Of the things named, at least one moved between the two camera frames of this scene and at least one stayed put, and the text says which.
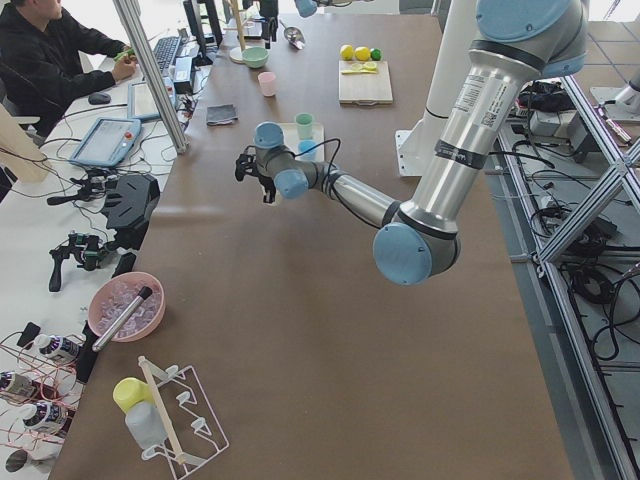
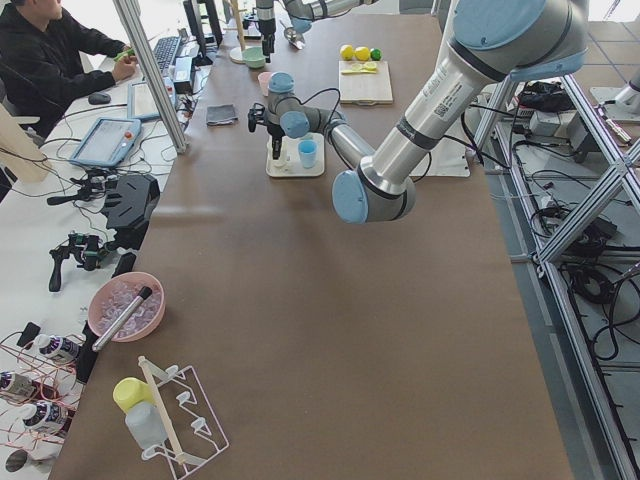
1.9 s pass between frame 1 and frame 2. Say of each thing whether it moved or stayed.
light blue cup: stayed
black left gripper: moved
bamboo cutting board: stayed
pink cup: stayed
